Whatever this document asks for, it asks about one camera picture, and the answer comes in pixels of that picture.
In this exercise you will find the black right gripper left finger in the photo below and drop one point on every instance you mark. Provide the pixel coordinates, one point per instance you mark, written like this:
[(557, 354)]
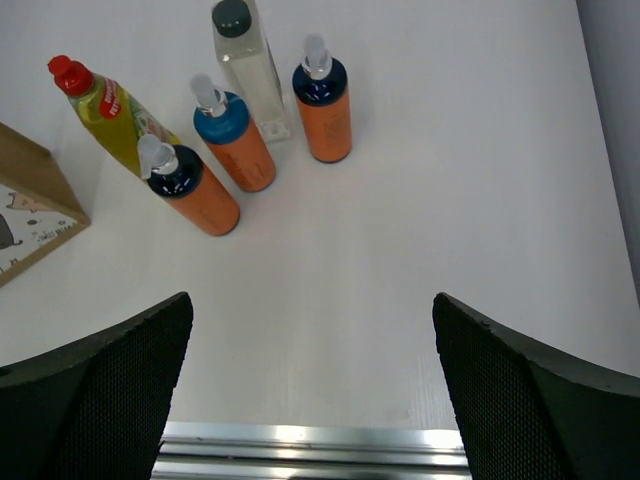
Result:
[(97, 407)]

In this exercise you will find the yellow liquid bottle red cap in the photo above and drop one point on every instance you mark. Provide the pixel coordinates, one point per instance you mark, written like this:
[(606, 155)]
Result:
[(114, 118)]

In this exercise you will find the teal blue pump bottle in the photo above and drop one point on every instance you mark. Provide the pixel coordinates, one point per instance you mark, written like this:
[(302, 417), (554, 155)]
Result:
[(224, 123)]

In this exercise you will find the canvas and burlap tote bag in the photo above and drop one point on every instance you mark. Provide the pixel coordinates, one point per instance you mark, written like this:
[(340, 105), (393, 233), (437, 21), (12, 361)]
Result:
[(39, 210)]

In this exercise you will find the clear square bottle dark cap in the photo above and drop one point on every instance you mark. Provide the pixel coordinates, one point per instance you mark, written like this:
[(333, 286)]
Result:
[(244, 55)]

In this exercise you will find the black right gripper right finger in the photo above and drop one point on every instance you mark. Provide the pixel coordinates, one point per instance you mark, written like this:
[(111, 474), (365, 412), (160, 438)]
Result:
[(526, 410)]

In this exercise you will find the aluminium front rail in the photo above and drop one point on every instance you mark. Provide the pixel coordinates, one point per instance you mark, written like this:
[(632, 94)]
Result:
[(242, 451)]

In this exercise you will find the dark blue pump bottle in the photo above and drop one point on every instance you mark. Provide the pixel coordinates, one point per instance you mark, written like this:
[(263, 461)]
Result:
[(320, 86), (178, 175)]

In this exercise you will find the dark blue pump bottle front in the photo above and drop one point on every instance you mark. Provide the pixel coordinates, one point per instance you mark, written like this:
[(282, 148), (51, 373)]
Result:
[(320, 86)]

